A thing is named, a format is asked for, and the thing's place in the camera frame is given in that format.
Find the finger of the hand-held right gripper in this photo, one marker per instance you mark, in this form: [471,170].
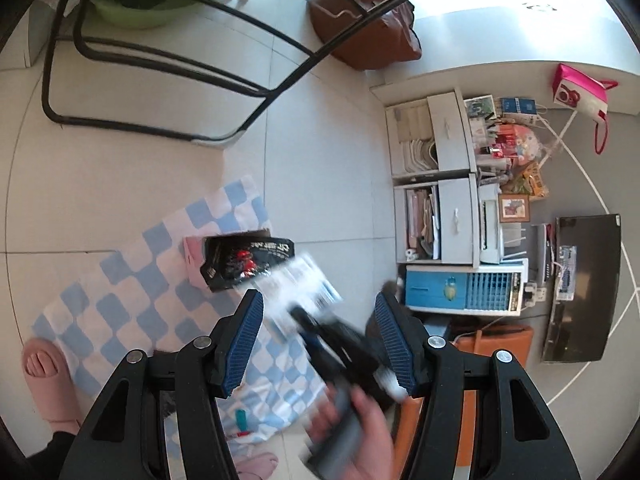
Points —
[312,330]
[367,360]

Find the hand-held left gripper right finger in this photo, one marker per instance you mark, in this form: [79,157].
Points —
[395,345]

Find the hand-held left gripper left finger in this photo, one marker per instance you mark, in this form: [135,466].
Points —
[245,340]

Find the white blue-edged packet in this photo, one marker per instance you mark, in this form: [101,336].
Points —
[305,280]

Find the black snack pouch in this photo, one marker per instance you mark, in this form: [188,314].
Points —
[240,260]

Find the pink cardboard box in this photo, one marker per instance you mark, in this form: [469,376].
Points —
[192,255]

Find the person's right hand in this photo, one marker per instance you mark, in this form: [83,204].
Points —
[375,435]

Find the grey furry thing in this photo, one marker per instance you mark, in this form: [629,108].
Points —
[392,287]

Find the blue white air cooler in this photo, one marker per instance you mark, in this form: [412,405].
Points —
[440,292]

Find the teal cap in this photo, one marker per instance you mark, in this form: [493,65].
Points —
[241,417]

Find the pink slipper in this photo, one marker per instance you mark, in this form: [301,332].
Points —
[47,385]
[257,462]

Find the toilet paper rolls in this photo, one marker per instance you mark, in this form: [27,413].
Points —
[411,254]

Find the red pen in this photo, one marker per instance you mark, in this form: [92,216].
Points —
[244,433]

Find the orange cabinet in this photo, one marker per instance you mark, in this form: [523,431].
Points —
[505,342]

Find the white power strip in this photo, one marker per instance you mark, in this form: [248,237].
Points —
[531,292]

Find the blue white checkered cloth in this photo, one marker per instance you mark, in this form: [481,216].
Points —
[100,310]

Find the white printer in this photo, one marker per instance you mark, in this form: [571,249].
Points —
[490,230]

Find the white router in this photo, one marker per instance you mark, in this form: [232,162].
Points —
[515,245]

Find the black television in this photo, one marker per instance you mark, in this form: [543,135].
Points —
[582,285]

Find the yellow snack bag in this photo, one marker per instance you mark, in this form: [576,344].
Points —
[532,182]

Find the white storage cabinet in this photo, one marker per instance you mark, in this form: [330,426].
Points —
[450,135]

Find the person's left leg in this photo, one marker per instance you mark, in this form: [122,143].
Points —
[50,450]

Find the pink printed bag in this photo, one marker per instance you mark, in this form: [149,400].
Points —
[525,145]

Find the blue box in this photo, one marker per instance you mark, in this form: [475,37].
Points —
[520,106]

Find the brown bag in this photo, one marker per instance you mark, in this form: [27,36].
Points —
[365,25]

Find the pink handbag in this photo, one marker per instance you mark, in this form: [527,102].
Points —
[580,92]

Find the wooden picture frame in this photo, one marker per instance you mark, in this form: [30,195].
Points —
[513,208]

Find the black metal chair frame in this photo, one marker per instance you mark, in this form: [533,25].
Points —
[125,128]

